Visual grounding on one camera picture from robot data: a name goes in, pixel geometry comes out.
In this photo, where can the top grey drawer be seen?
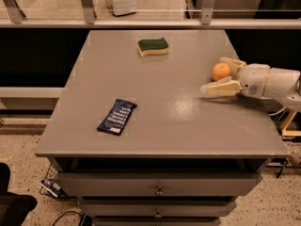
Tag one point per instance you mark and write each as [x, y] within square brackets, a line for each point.
[157, 184]

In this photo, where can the metal railing frame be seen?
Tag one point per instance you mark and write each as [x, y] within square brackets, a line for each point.
[208, 14]

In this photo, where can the grey drawer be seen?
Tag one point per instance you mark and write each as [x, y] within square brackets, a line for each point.
[157, 184]
[157, 209]

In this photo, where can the grey drawer cabinet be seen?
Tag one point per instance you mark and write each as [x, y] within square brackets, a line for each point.
[172, 129]

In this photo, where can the dark blue snack packet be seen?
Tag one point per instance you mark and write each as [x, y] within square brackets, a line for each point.
[117, 118]

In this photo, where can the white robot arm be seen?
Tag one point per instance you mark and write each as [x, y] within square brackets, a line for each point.
[232, 76]

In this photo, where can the small device on floor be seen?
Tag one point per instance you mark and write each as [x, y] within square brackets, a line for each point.
[52, 187]

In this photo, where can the wooden frame at right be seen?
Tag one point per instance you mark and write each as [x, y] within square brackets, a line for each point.
[284, 126]

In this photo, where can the black object at left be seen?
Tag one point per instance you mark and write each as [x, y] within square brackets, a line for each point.
[14, 208]

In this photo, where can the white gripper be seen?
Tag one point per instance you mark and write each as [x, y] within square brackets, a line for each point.
[253, 80]

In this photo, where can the green and yellow sponge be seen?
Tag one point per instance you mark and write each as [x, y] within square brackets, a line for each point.
[152, 47]

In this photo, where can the orange fruit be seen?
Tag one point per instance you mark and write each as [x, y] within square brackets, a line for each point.
[220, 70]

